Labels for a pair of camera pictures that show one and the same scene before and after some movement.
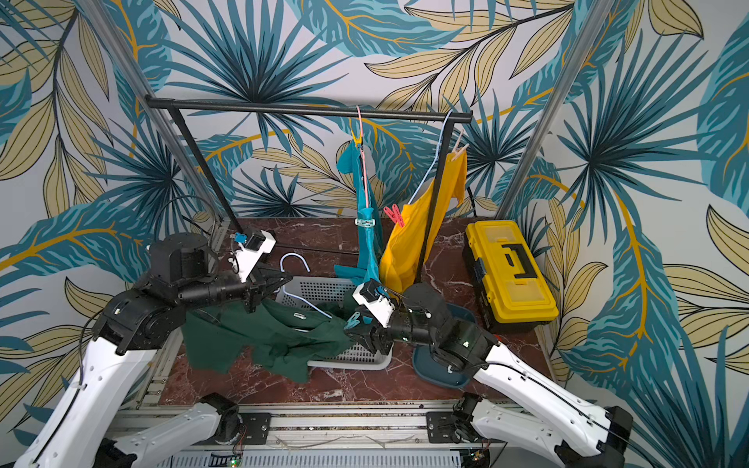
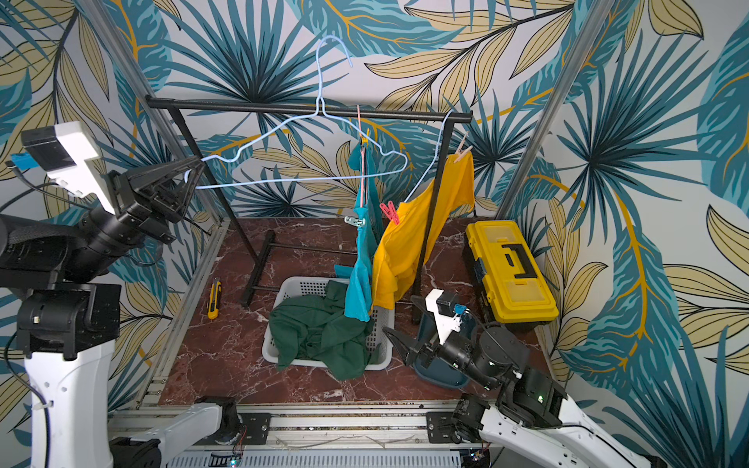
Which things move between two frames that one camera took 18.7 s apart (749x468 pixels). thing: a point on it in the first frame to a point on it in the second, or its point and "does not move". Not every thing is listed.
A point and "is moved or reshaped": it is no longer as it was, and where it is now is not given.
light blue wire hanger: x=290 y=295 to x=217 y=185
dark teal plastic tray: x=433 y=370 does not move
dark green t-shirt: x=286 y=335 is moved or reshaped
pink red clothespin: x=395 y=214 does not move
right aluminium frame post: x=599 y=19 does not move
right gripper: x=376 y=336 to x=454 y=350
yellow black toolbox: x=511 y=288 does not move
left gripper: x=256 y=291 to x=138 y=195
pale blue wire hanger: x=438 y=155 does not move
